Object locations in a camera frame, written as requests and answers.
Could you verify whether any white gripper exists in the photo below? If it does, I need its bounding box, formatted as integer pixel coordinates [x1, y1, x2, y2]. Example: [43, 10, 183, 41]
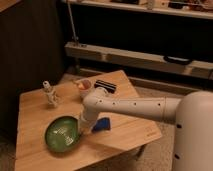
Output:
[78, 114, 97, 133]

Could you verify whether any green ceramic bowl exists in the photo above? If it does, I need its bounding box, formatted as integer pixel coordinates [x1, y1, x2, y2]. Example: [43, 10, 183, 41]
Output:
[44, 116, 80, 153]

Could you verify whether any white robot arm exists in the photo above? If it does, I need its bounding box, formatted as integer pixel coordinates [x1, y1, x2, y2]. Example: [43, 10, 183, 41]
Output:
[79, 87, 213, 171]

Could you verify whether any blue sponge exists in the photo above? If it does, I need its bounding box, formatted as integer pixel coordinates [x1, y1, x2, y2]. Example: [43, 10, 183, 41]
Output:
[92, 117, 111, 132]

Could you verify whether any white cup with snack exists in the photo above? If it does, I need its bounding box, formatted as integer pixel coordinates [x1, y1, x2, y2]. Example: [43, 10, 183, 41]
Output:
[76, 79, 92, 98]

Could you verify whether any small white figurine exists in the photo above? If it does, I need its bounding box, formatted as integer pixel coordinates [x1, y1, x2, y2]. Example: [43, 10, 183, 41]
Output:
[43, 81, 58, 107]

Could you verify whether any wooden table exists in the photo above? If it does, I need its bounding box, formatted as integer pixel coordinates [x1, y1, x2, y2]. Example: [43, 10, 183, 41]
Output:
[14, 69, 163, 171]

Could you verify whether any long wooden shelf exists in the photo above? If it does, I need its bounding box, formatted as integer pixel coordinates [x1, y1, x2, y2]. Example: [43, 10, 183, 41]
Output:
[65, 42, 213, 79]

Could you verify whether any metal stand pole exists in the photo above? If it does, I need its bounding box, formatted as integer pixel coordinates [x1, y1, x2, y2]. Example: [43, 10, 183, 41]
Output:
[67, 0, 79, 46]

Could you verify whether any black handle on shelf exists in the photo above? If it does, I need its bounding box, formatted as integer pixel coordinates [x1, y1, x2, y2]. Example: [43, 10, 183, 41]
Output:
[163, 56, 193, 65]

